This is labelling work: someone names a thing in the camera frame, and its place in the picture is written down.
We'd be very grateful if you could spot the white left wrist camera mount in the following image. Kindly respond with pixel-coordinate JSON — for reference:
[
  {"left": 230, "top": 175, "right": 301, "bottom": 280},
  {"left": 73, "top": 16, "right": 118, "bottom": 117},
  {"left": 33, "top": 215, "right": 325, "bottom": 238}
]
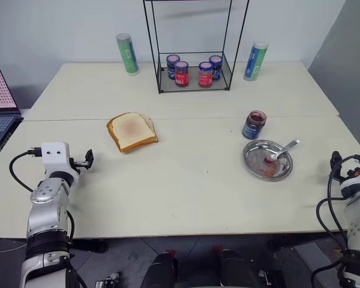
[{"left": 41, "top": 142, "right": 71, "bottom": 175}]

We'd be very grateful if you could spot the open blue-label jam jar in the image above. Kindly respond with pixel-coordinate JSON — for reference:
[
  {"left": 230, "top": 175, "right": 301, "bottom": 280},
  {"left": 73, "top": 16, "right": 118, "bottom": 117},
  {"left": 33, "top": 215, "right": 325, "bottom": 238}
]
[{"left": 241, "top": 109, "right": 268, "bottom": 141}]

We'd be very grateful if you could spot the round silver metal plate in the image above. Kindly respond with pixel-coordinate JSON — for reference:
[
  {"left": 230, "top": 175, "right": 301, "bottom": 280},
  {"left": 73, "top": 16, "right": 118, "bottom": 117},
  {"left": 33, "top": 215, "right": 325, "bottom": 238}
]
[{"left": 242, "top": 139, "right": 293, "bottom": 182}]

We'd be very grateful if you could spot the blue-label jam jar pink lid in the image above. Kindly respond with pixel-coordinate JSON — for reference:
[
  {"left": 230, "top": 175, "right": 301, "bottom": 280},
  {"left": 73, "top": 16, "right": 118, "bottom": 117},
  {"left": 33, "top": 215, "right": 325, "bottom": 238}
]
[
  {"left": 208, "top": 55, "right": 223, "bottom": 81},
  {"left": 166, "top": 53, "right": 181, "bottom": 81}
]

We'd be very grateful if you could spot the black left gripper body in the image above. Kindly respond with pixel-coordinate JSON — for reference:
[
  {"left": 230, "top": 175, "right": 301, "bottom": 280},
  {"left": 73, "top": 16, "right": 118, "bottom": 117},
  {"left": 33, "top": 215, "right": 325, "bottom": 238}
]
[{"left": 68, "top": 155, "right": 89, "bottom": 175}]

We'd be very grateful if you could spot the slice of toast bread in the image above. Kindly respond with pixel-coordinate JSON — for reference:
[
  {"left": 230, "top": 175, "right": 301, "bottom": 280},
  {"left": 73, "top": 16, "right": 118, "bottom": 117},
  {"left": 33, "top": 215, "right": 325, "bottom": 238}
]
[{"left": 106, "top": 112, "right": 159, "bottom": 154}]

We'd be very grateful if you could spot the green blue tube canister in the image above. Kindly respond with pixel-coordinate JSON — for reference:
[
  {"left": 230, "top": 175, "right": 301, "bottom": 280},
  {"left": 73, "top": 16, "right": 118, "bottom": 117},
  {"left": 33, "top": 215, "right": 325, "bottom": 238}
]
[
  {"left": 116, "top": 33, "right": 140, "bottom": 77},
  {"left": 243, "top": 41, "right": 270, "bottom": 82}
]

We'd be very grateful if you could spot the red-label jam jar pink lid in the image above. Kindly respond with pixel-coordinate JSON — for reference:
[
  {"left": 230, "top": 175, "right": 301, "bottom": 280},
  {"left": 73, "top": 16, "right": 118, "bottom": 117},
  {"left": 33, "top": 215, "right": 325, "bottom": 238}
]
[
  {"left": 198, "top": 61, "right": 214, "bottom": 88},
  {"left": 174, "top": 61, "right": 190, "bottom": 88}
]

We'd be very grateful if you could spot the silver metal spoon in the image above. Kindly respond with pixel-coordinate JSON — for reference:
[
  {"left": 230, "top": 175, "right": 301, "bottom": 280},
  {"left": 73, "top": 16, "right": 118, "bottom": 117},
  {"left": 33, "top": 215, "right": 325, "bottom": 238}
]
[{"left": 264, "top": 139, "right": 301, "bottom": 164}]

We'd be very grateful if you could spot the dark rounded shape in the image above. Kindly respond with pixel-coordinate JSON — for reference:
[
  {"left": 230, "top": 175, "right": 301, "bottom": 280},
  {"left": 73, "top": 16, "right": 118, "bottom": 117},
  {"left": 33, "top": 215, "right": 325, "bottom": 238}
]
[{"left": 143, "top": 251, "right": 180, "bottom": 288}]

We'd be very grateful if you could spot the black wire shelf rack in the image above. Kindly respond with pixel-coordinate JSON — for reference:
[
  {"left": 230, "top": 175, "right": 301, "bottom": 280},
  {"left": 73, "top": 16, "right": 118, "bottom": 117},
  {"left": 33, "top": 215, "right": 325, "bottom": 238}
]
[{"left": 143, "top": 0, "right": 250, "bottom": 95}]

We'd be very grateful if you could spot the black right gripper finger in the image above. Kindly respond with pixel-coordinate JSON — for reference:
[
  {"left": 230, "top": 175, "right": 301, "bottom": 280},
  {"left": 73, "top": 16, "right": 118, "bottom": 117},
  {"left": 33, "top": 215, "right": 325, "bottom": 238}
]
[{"left": 330, "top": 151, "right": 341, "bottom": 181}]

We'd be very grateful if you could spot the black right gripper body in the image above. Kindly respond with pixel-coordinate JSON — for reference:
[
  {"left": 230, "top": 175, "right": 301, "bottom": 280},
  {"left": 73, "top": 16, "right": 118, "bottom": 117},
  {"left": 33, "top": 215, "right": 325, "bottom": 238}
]
[{"left": 337, "top": 154, "right": 360, "bottom": 182}]

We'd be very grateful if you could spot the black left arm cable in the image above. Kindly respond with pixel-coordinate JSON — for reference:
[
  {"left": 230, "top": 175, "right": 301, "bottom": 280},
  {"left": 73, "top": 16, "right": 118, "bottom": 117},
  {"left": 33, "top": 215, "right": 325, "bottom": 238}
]
[{"left": 9, "top": 146, "right": 43, "bottom": 193}]

